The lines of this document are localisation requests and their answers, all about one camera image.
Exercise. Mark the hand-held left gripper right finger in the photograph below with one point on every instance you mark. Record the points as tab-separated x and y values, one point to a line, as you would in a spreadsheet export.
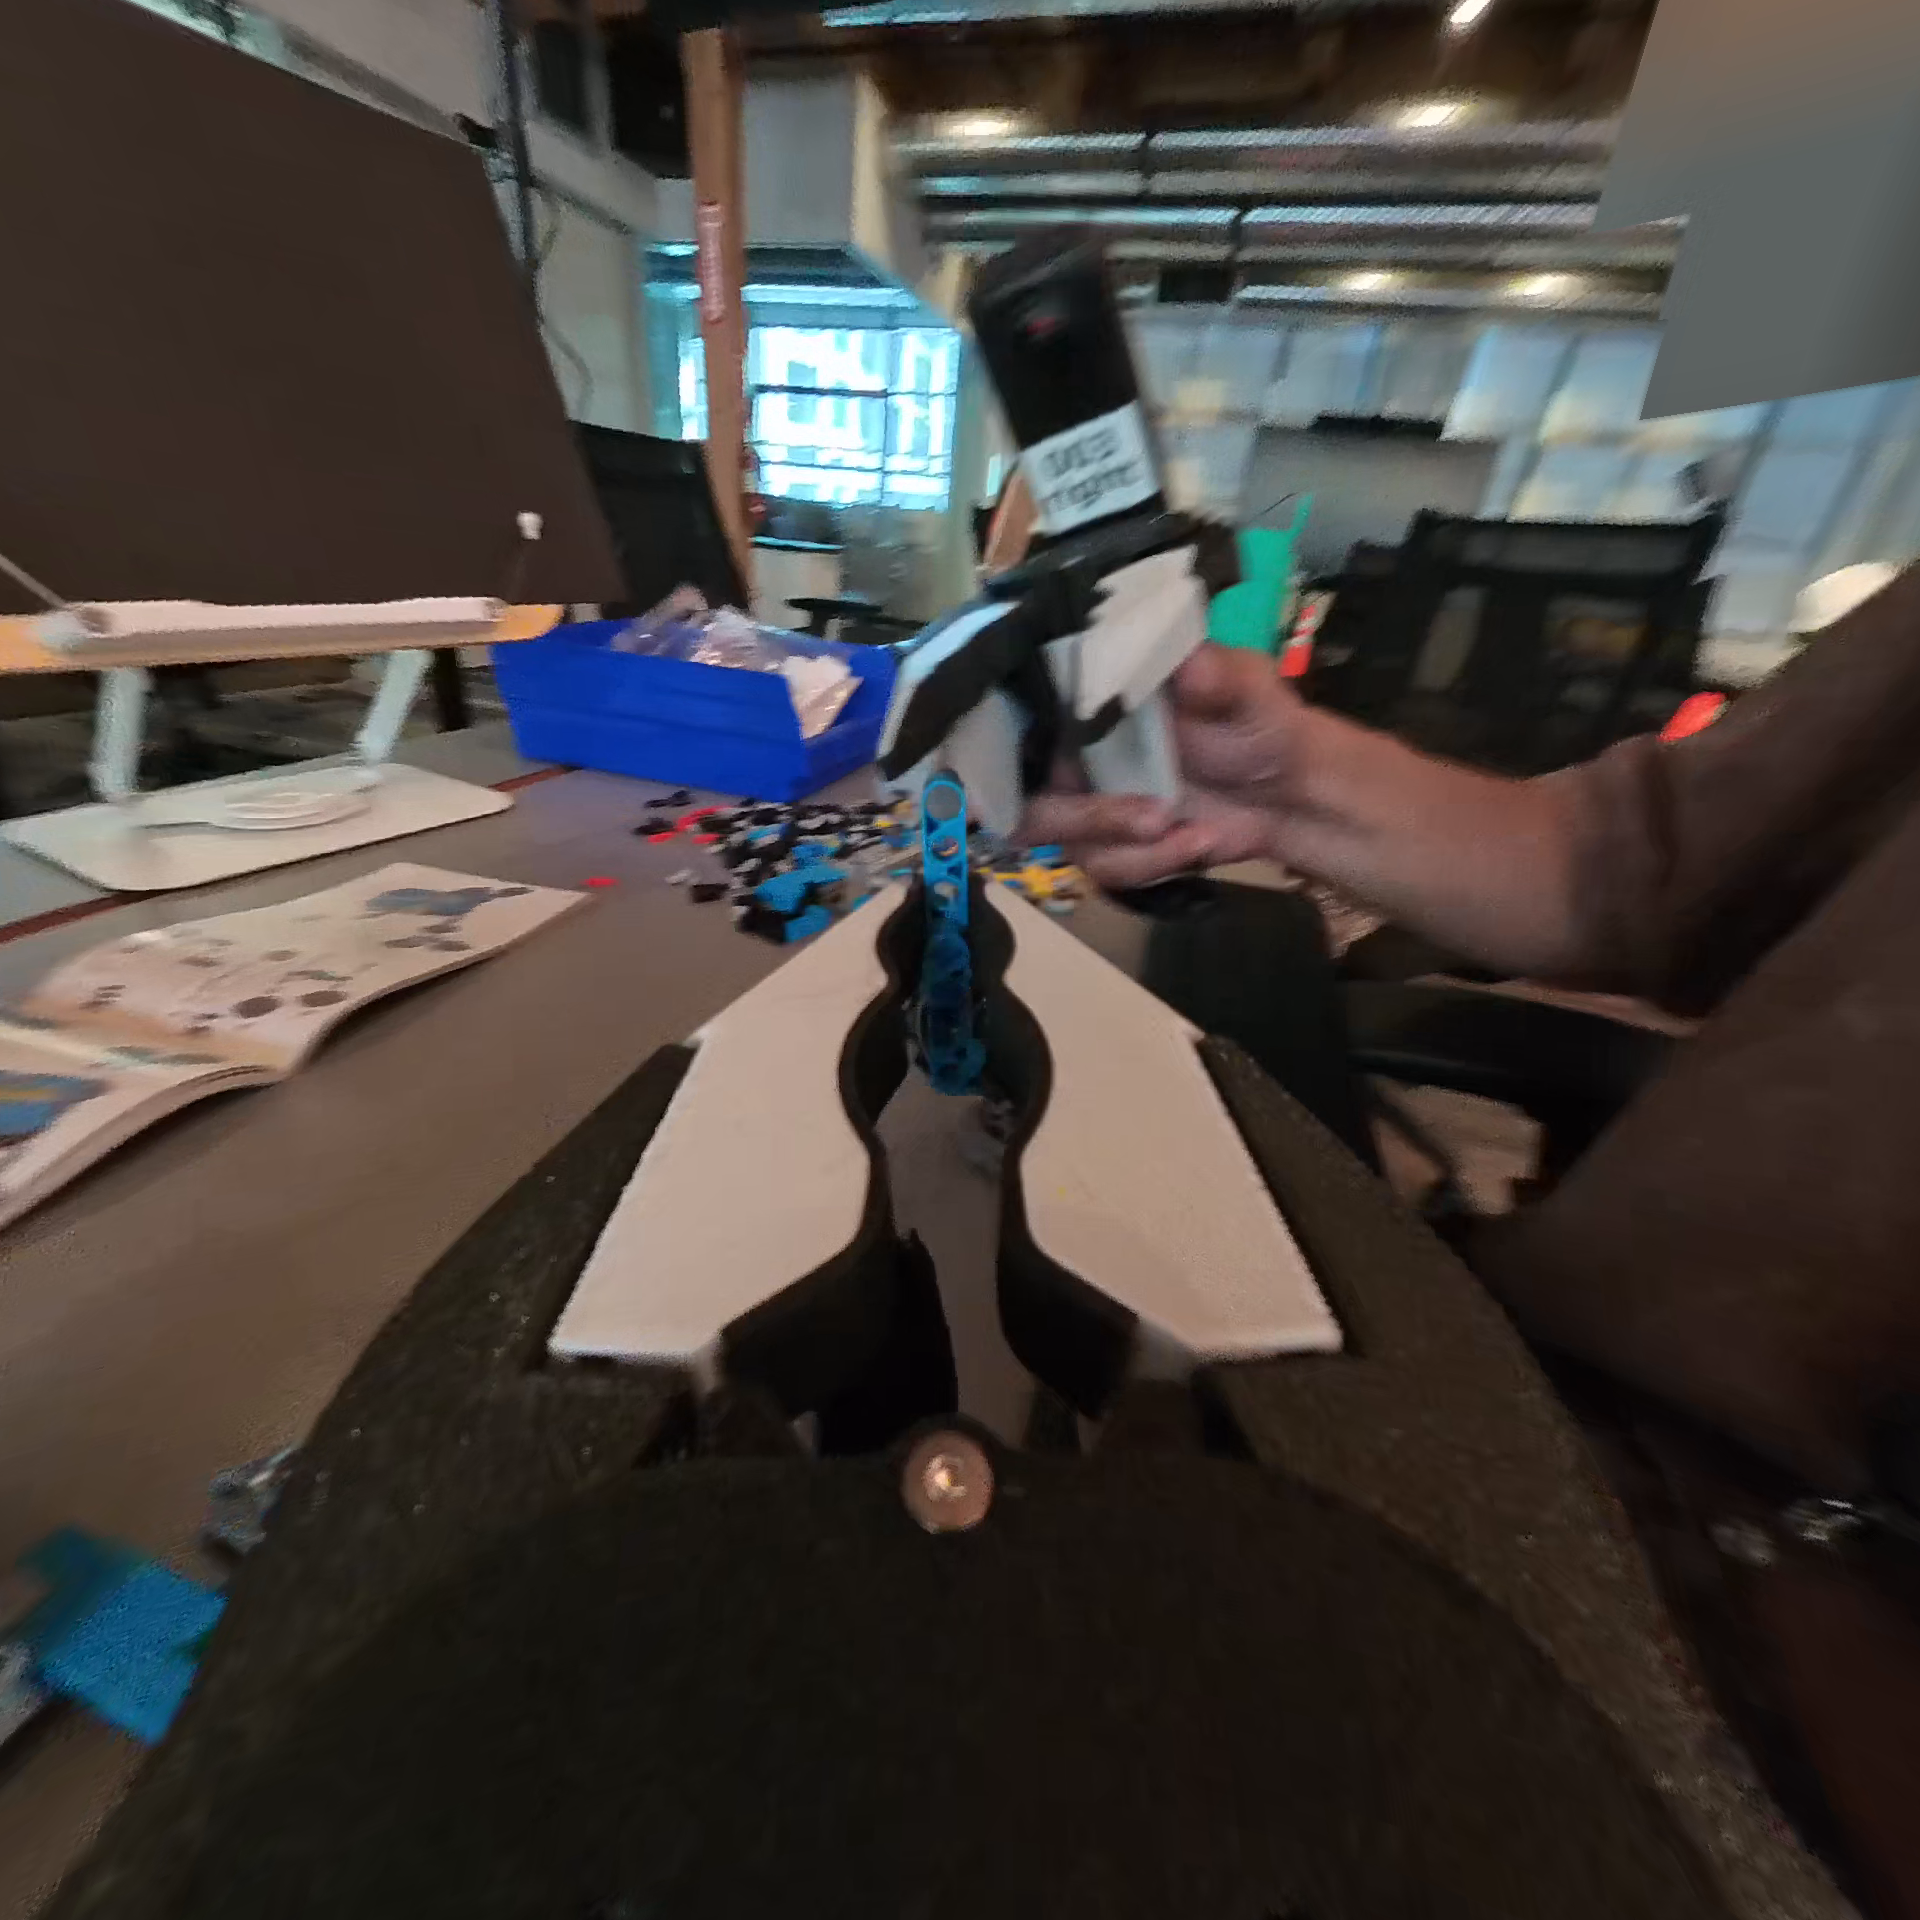
1171	1186

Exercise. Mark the person's right hand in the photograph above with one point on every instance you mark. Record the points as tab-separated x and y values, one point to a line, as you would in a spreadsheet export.
1245	765

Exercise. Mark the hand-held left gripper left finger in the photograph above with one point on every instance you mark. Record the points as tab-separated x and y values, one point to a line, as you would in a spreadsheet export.
720	1201

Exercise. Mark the blue toy beam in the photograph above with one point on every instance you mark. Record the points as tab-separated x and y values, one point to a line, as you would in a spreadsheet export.
946	902

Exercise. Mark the wooden standing desk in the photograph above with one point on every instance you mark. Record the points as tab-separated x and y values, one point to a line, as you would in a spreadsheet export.
224	301

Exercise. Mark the clear plastic bags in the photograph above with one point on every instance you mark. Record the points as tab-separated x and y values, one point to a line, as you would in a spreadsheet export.
720	638

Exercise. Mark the blue plastic bin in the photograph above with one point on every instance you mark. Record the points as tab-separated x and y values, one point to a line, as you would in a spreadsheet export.
645	722

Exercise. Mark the blue grey brick toy vehicle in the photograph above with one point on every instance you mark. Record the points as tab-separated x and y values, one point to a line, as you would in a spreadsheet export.
119	1635

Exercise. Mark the person's right forearm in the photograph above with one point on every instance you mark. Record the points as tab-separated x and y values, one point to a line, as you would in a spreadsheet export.
1470	855

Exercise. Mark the white desk lamp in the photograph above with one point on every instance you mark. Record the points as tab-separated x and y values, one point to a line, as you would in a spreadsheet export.
271	615

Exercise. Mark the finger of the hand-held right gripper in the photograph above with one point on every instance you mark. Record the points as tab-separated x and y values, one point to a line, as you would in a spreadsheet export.
946	675
1133	646

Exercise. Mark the pile of small brick parts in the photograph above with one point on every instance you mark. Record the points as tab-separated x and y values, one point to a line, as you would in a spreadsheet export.
780	885

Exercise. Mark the building instruction booklet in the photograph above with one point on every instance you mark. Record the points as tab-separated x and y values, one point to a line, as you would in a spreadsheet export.
224	990

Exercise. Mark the grey desk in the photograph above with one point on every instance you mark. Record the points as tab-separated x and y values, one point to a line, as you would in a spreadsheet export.
375	1171

